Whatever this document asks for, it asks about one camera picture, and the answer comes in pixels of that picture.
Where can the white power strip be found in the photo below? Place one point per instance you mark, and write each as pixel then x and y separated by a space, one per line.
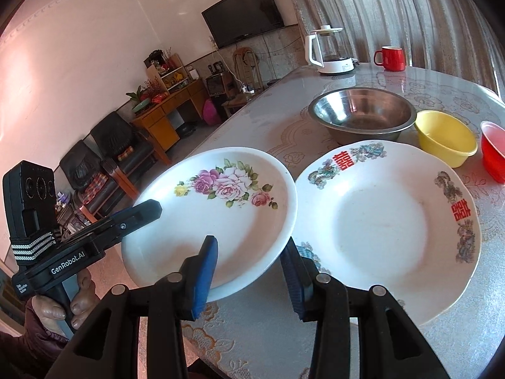
pixel 247 89

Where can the wooden chair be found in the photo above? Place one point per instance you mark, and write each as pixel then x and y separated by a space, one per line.
pixel 244 59

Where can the white dragon print plate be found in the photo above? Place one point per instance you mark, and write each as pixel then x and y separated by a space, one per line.
pixel 378 229

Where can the plaid seat cushion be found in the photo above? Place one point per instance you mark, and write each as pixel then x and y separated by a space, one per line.
pixel 126 152
pixel 94 185

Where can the person's left hand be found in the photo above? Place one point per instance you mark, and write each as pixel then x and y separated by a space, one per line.
pixel 83 300

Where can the red mug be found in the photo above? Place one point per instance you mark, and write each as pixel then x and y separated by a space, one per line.
pixel 392 60

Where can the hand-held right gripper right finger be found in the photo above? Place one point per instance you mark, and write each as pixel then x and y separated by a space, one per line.
pixel 294 280

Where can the pink bag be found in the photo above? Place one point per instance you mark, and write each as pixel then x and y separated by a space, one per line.
pixel 211 111

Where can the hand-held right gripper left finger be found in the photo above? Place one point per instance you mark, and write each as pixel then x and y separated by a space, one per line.
pixel 203 276

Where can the black pot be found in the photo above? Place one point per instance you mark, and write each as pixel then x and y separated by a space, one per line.
pixel 184 131

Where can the person's left forearm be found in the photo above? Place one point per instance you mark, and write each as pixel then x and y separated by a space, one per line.
pixel 27 347

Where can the white glass electric kettle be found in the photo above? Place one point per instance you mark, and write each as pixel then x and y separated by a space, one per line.
pixel 335 65

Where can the red plastic bowl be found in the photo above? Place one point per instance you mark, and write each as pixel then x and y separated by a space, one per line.
pixel 495 154

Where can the yellow plastic bowl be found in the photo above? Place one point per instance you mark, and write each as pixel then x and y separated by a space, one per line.
pixel 442 138

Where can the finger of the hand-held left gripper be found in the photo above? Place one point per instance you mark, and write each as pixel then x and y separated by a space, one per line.
pixel 138 213

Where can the small brown speaker box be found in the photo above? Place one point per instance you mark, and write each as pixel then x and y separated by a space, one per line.
pixel 216 86

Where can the small white box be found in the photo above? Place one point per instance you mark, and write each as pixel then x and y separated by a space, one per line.
pixel 193 74

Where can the wide beige curtain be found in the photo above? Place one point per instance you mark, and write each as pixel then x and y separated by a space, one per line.
pixel 414 8

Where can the wooden desk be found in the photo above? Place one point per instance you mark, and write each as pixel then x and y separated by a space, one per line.
pixel 158 122

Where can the dark framed figurine shrine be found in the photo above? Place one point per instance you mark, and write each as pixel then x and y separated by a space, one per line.
pixel 158 59

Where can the green potted plant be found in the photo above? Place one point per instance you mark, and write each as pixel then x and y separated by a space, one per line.
pixel 138 96

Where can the black wall television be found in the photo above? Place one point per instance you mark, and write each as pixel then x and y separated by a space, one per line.
pixel 240 15

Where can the white rose print plate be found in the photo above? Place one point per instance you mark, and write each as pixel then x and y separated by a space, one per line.
pixel 236 221

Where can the stainless steel bowl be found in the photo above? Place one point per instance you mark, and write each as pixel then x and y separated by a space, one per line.
pixel 363 118

